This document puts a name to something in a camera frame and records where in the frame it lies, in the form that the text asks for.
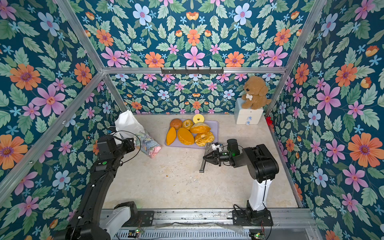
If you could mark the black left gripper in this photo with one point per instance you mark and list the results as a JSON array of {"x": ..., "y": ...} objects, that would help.
[{"x": 130, "y": 145}]

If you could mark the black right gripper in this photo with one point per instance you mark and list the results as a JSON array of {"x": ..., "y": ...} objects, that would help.
[{"x": 214, "y": 157}]

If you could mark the floral paper bag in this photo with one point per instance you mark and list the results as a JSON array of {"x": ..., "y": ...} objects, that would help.
[{"x": 127, "y": 126}]

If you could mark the orange oval bread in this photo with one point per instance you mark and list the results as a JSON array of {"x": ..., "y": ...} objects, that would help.
[{"x": 185, "y": 137}]

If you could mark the metal slotted tongs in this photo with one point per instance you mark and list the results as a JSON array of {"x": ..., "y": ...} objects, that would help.
[{"x": 208, "y": 150}]

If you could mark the glazed ring donut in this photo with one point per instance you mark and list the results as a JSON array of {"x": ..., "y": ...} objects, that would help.
[{"x": 202, "y": 139}]

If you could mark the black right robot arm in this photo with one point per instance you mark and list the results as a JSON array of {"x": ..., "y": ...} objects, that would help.
[{"x": 261, "y": 164}]

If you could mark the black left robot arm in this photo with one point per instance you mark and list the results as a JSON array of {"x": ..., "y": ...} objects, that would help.
[{"x": 86, "y": 223}]

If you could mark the split crusty bread roll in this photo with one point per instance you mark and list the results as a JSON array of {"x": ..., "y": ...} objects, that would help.
[{"x": 200, "y": 128}]

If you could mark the purple tray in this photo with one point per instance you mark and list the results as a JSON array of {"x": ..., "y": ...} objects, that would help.
[{"x": 214, "y": 129}]

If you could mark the yellow bagel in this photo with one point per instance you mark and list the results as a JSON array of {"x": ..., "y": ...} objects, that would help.
[{"x": 187, "y": 124}]

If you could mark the white drawer cabinet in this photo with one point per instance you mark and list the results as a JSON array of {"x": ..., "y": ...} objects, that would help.
[{"x": 241, "y": 114}]

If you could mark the round brown bun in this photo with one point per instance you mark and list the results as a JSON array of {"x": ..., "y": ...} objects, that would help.
[{"x": 176, "y": 124}]

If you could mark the brown plush dog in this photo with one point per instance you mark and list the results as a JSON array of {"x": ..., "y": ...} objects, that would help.
[{"x": 255, "y": 96}]

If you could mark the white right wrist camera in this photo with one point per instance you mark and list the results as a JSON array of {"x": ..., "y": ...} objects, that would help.
[{"x": 216, "y": 146}]

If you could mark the yellow ring donut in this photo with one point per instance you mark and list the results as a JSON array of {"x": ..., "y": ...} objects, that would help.
[{"x": 198, "y": 118}]

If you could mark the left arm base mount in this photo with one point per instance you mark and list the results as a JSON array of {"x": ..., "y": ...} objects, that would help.
[{"x": 126, "y": 215}]

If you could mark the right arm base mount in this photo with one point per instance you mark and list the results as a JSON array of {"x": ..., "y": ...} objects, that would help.
[{"x": 249, "y": 217}]

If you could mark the black wall hook rail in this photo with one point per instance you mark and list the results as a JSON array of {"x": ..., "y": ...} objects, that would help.
[{"x": 197, "y": 70}]

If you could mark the aluminium frame post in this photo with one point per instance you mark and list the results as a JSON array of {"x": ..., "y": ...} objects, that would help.
[{"x": 313, "y": 16}]

